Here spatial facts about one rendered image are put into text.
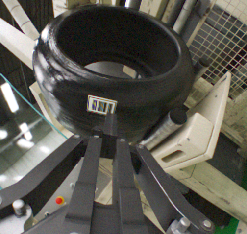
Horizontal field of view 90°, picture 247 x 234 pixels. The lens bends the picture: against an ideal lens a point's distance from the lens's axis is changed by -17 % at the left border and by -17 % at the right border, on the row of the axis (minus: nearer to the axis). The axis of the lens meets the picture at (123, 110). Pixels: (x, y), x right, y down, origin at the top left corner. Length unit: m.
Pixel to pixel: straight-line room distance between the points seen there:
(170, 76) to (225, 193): 0.69
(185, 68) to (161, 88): 0.13
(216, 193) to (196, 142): 0.55
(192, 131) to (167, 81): 0.14
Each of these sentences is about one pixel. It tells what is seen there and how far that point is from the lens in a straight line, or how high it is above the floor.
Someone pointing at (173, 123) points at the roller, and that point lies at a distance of 0.35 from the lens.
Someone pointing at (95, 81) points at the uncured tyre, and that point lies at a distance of 0.33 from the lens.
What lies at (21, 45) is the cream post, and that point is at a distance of 1.17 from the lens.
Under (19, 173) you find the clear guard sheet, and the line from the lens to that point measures 1.10.
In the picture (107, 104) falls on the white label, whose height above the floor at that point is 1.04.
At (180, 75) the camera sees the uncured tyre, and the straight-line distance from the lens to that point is 0.43.
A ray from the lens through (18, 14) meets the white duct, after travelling 1.77.
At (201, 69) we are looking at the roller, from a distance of 0.57.
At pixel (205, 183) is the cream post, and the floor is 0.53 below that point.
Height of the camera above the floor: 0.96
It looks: 9 degrees up
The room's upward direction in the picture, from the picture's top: 54 degrees counter-clockwise
